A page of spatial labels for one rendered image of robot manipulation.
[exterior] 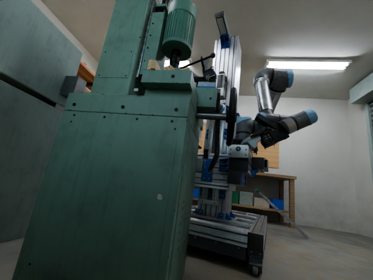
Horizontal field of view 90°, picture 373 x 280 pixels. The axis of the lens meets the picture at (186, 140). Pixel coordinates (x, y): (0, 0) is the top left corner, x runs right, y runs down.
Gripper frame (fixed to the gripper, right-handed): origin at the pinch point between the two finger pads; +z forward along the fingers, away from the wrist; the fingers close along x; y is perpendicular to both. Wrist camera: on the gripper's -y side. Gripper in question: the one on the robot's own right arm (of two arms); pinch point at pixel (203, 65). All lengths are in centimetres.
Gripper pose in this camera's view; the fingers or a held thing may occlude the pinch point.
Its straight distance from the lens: 127.2
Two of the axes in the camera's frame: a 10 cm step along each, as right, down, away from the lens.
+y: 9.5, -3.1, -0.8
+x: 2.7, 9.1, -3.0
